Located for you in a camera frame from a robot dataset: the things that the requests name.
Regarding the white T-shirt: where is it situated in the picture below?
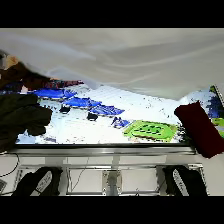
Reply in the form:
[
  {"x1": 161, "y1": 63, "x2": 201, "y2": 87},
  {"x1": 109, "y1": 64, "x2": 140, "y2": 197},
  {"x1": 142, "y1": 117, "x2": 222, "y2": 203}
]
[{"x1": 0, "y1": 28, "x2": 224, "y2": 101}]

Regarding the dark green garment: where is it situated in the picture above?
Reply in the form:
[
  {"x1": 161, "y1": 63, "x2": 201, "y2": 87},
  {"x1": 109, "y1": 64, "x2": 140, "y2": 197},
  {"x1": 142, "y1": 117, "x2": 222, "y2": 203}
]
[{"x1": 0, "y1": 92, "x2": 54, "y2": 154}]

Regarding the dark red garment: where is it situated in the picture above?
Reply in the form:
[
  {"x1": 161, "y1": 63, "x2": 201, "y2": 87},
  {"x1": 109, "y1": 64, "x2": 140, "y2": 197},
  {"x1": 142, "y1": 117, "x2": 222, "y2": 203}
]
[{"x1": 174, "y1": 101, "x2": 224, "y2": 160}]

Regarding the beige garment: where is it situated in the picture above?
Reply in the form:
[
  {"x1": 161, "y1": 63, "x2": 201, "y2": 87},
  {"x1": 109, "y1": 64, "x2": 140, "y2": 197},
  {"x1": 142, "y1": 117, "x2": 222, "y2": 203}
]
[{"x1": 0, "y1": 54, "x2": 20, "y2": 71}]

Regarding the black cable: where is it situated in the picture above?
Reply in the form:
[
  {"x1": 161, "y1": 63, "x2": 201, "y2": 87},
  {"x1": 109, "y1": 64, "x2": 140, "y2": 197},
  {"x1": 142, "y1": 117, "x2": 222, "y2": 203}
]
[{"x1": 0, "y1": 153, "x2": 20, "y2": 178}]

